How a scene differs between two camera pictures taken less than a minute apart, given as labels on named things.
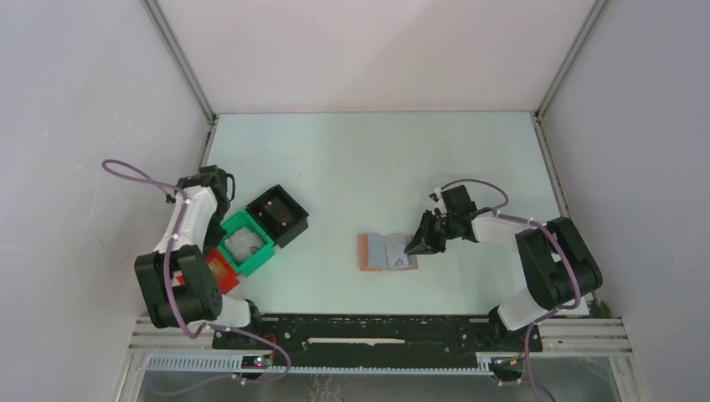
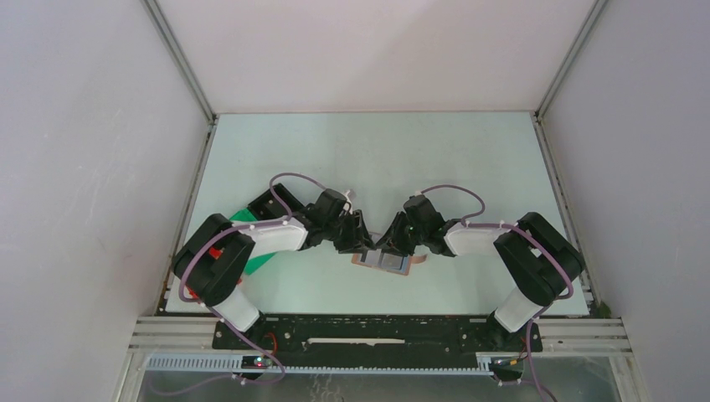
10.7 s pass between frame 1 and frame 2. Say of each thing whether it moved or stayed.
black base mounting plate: stayed
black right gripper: moved
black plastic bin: stayed
